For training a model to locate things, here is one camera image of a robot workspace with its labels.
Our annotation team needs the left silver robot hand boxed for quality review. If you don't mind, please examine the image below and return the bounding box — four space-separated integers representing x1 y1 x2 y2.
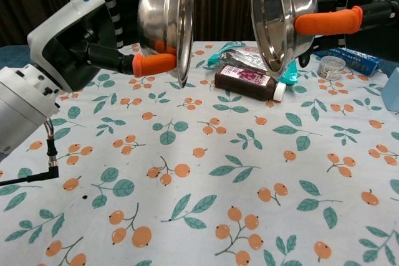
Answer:
27 0 178 94

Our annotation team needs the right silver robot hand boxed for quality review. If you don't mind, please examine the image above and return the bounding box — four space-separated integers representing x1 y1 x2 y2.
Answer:
294 0 399 67

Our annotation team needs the metal bowl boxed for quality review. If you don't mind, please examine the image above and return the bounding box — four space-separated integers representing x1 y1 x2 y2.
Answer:
250 0 319 77
137 0 195 88

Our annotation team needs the floral tablecloth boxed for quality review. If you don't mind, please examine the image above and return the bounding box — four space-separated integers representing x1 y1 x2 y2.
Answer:
0 40 399 266

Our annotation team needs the blue cookie box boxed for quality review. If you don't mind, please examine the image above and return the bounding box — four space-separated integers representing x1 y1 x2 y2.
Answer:
313 47 384 77

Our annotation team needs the small clear round jar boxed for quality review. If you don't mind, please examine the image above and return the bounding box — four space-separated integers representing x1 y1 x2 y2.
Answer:
317 55 347 80

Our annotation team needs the light blue foam cube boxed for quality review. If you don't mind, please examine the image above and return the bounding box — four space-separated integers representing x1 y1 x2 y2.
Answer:
383 67 399 116

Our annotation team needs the teal silver snack packet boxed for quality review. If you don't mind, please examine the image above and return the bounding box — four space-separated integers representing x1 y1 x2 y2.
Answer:
207 41 299 86

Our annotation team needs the dark juice bottle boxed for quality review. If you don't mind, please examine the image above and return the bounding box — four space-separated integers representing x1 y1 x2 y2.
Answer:
214 64 287 102

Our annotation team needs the dark pleated partition screen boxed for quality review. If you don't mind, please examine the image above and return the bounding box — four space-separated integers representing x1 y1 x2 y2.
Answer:
0 0 399 47

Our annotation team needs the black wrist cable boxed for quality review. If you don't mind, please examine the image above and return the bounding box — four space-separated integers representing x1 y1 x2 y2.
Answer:
0 118 60 186

